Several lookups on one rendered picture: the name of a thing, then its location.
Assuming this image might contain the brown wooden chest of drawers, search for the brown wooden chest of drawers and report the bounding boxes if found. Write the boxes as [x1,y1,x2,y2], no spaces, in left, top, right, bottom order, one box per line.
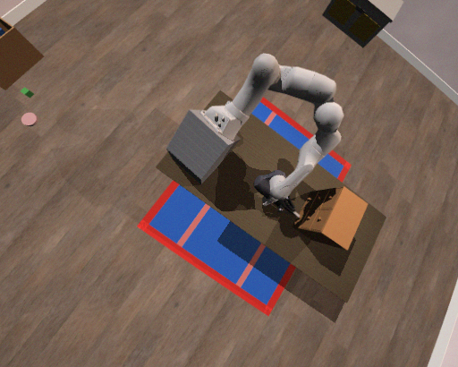
[293,186,368,251]

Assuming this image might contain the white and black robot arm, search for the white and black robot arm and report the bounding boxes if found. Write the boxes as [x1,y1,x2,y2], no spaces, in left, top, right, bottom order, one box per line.
[200,53,344,206]

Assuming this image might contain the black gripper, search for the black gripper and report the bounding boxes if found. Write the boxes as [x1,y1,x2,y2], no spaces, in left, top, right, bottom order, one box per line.
[274,196,300,218]

